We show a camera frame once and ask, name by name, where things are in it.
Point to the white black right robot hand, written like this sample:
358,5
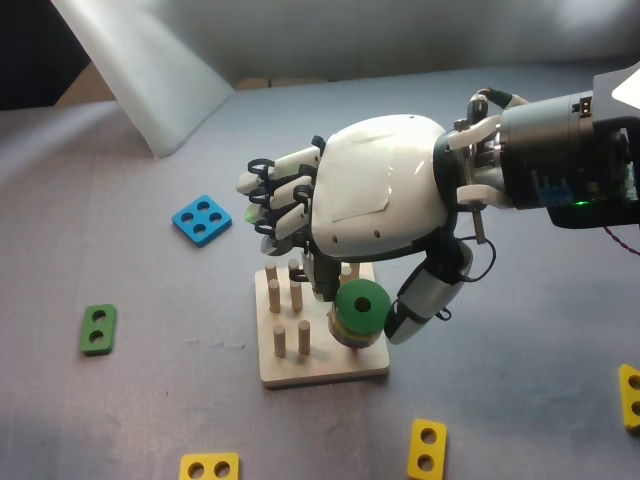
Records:
370,190

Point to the stack of coloured rings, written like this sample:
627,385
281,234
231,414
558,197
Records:
376,320

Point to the blue four-hole square block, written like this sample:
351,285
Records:
202,235

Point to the wooden peg board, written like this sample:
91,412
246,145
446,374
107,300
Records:
320,372

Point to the yellow two-hole block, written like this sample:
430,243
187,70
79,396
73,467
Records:
427,449
627,397
209,459

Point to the green two-hole block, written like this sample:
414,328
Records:
99,346

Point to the white translucent sheet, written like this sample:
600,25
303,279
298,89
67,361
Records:
150,90

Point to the grey table cloth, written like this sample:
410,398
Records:
150,400

